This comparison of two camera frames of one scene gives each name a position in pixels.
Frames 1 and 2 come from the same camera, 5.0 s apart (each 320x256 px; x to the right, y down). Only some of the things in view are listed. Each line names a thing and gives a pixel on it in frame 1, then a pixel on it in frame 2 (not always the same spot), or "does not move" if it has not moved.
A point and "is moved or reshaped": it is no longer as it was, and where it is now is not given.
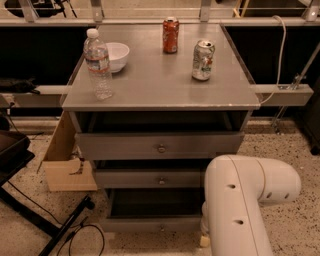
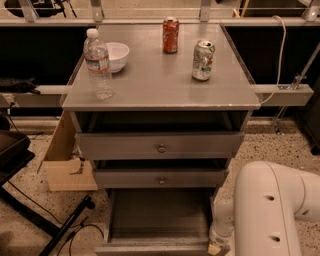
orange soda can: (170, 30) does not move
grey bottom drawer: (154, 210) is moved or reshaped
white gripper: (204, 222) to (217, 238)
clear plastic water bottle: (98, 65) does not move
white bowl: (117, 54) does not move
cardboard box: (65, 172) does not move
